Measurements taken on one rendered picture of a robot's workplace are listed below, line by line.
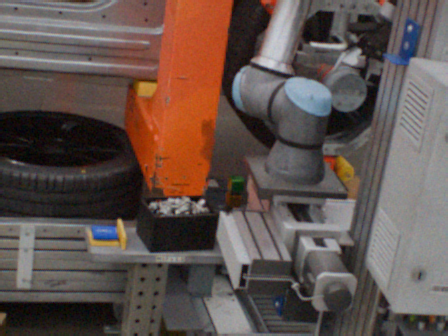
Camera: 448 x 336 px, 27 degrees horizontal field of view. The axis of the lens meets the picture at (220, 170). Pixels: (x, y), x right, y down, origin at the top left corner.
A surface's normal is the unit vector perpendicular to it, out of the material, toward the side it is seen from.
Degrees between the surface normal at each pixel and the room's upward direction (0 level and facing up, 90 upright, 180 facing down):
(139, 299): 90
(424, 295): 88
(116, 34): 90
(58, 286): 90
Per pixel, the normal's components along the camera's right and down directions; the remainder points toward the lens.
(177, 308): 0.14, -0.92
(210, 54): 0.23, 0.38
